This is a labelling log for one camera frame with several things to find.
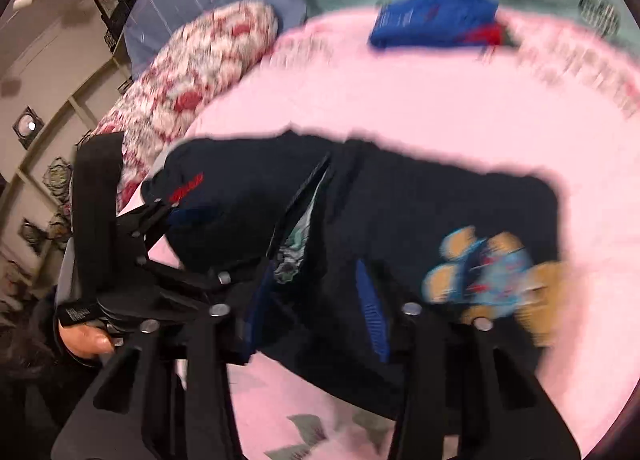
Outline dark navy pants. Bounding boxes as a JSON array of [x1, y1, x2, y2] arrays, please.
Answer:
[[140, 127, 568, 421]]

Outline white wall shelf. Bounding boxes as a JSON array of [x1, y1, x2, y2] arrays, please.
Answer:
[[0, 54, 133, 291]]

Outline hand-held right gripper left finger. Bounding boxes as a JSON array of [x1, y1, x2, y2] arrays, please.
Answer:
[[50, 270, 271, 460]]

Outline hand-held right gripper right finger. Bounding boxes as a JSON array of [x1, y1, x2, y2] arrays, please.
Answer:
[[355, 260, 583, 460]]

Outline person's left hand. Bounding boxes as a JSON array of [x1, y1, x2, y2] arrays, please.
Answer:
[[57, 324, 116, 360]]

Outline red folded garment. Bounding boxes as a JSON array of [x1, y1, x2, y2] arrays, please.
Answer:
[[460, 24, 507, 48]]

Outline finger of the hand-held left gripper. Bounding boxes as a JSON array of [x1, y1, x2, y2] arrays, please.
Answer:
[[135, 252, 266, 305], [117, 197, 201, 245]]

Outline round framed ornament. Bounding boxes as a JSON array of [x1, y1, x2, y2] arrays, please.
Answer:
[[12, 107, 45, 148]]

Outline person's left forearm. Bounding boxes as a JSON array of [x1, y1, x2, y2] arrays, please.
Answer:
[[0, 290, 101, 436]]

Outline blue folded garment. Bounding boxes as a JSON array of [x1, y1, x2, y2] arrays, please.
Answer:
[[369, 0, 501, 50]]

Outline red floral quilt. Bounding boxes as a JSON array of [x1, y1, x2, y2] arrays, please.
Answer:
[[95, 0, 280, 213]]

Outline pink floral bedsheet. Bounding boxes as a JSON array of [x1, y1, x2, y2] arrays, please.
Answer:
[[117, 4, 640, 460]]

